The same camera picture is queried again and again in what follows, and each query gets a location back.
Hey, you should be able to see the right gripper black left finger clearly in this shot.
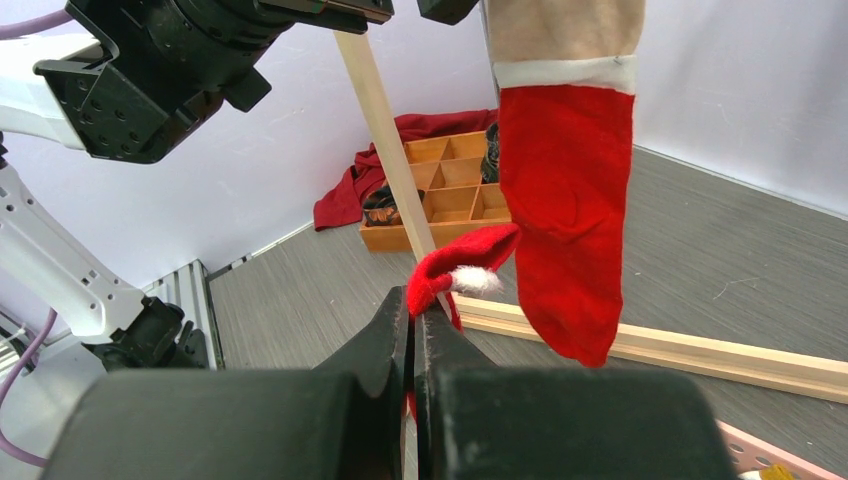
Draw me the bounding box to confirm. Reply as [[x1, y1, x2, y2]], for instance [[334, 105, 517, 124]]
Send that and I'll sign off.
[[315, 286, 412, 398]]

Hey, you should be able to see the red santa sock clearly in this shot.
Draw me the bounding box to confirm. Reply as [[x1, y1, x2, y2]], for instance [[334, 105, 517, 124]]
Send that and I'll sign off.
[[486, 1, 646, 368], [407, 223, 521, 362]]

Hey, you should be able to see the pink plastic basket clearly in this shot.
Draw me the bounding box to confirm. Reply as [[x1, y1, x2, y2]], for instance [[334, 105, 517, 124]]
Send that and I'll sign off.
[[717, 421, 843, 480]]

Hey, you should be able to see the rolled black orange sock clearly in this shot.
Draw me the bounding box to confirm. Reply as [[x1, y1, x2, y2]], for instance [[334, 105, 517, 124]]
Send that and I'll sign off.
[[362, 185, 402, 227]]

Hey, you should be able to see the wooden drying rack frame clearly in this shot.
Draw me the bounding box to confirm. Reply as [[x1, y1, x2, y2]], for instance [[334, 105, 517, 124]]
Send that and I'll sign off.
[[335, 33, 847, 403]]

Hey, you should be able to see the mustard yellow sock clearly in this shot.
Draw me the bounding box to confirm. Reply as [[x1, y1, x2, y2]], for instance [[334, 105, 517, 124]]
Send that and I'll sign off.
[[756, 465, 795, 480]]

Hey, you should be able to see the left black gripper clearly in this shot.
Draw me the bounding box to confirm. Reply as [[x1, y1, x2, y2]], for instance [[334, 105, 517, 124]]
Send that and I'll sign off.
[[257, 0, 479, 34]]

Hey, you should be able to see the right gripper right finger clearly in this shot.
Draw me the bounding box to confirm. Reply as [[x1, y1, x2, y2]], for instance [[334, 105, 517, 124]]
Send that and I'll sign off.
[[413, 301, 495, 397]]

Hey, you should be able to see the red cloth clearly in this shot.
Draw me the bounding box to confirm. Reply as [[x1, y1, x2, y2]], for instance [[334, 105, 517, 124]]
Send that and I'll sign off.
[[312, 109, 499, 233]]

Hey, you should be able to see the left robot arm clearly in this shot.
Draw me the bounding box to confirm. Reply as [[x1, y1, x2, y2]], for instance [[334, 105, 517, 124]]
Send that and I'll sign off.
[[4, 1, 495, 287]]

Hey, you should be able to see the rolled dark green sock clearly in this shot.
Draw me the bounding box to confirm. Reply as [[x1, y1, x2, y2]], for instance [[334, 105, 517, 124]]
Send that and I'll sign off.
[[480, 122, 500, 184]]

